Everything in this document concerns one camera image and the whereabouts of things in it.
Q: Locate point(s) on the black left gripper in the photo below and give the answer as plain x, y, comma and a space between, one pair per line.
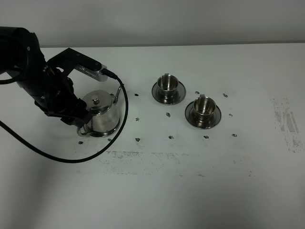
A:
59, 99

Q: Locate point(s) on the stainless steel teapot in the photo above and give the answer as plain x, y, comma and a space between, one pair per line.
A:
105, 115

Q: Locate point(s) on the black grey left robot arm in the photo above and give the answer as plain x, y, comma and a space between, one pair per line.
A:
22, 59

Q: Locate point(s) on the far stainless steel teacup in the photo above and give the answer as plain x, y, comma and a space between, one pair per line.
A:
167, 85

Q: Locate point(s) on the stainless steel teacup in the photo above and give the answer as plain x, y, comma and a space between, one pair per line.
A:
167, 85
203, 107

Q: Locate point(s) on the far stainless steel saucer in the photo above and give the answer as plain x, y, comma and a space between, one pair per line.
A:
177, 97

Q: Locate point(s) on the stainless steel saucer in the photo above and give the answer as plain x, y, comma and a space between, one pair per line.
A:
177, 97
202, 121

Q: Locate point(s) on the near stainless steel teacup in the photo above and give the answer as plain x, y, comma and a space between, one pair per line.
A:
203, 107

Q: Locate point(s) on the near stainless steel saucer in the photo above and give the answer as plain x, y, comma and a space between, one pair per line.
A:
202, 121

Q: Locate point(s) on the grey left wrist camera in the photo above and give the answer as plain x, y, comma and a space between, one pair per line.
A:
96, 75

